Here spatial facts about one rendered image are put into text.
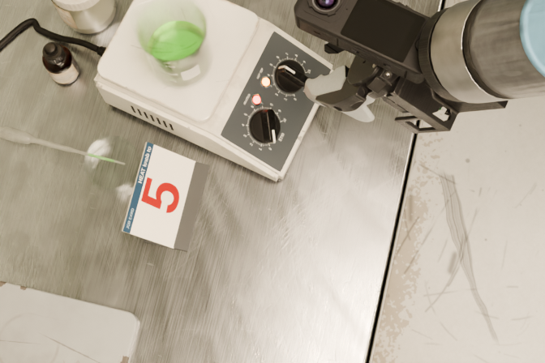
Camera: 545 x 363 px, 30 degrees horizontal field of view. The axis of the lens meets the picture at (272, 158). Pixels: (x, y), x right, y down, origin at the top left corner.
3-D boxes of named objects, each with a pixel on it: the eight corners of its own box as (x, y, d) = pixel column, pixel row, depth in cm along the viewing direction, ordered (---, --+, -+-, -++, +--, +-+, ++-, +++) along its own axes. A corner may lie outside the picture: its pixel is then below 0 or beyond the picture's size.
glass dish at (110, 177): (84, 146, 103) (79, 140, 100) (138, 137, 103) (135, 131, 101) (91, 198, 101) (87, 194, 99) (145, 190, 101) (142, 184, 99)
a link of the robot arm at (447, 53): (444, 64, 69) (491, -37, 70) (407, 70, 73) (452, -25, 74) (523, 119, 71) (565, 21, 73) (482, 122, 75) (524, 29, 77)
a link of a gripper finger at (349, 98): (322, 121, 87) (382, 100, 80) (308, 113, 87) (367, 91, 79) (341, 76, 89) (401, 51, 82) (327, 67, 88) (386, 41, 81)
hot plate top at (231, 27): (263, 19, 97) (263, 15, 96) (207, 127, 95) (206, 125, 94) (152, -30, 99) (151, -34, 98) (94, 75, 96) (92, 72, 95)
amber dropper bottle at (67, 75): (50, 59, 105) (33, 33, 98) (79, 57, 105) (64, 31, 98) (51, 87, 104) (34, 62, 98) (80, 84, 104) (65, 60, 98)
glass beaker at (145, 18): (225, 42, 96) (219, 6, 88) (199, 102, 95) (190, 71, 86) (157, 18, 97) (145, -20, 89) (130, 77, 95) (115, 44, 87)
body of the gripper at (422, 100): (408, 137, 87) (497, 131, 76) (329, 85, 83) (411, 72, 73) (443, 60, 88) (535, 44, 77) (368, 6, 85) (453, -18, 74)
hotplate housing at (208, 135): (336, 74, 104) (339, 46, 96) (280, 187, 101) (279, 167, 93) (143, -11, 107) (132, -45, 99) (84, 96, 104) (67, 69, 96)
